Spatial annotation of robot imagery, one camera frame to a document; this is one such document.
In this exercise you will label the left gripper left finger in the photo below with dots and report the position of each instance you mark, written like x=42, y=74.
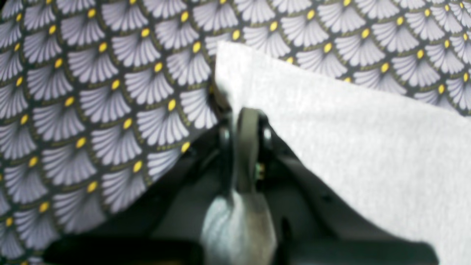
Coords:
x=164, y=225

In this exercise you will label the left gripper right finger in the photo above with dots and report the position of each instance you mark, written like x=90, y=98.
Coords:
x=311, y=223

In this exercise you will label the grey T-shirt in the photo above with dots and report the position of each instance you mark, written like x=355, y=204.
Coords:
x=401, y=163

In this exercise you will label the fan-patterned tablecloth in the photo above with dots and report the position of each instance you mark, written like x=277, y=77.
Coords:
x=100, y=97

